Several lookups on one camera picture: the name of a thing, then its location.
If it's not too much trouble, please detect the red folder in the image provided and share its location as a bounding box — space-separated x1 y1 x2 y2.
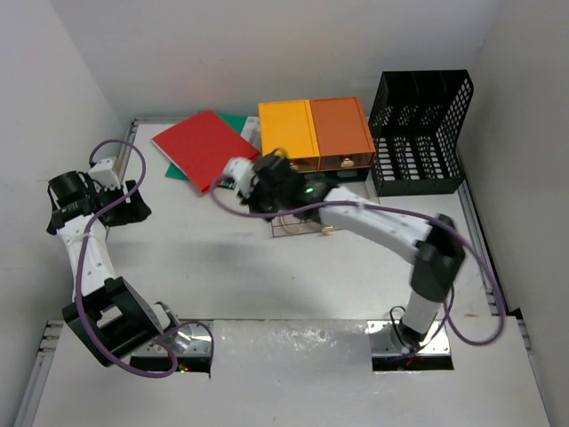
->
151 109 261 197

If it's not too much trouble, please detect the brown tape roll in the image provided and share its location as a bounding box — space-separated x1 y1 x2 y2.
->
279 216 302 235

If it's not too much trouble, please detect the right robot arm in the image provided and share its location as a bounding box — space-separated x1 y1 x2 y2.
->
234 153 465 350

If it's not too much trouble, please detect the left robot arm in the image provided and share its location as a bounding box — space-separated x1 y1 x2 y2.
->
47 171 176 367

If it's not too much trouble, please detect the yellow drawer box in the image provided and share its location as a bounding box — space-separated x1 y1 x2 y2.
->
259 100 320 173

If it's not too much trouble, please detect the green folder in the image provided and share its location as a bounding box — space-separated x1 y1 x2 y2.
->
165 111 252 181

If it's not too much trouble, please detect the orange drawer box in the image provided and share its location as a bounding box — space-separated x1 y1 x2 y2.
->
309 96 376 171

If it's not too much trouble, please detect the black mesh file rack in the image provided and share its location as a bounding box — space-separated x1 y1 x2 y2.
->
368 69 474 197

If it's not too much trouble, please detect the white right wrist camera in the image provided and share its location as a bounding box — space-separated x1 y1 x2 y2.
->
222 157 255 197

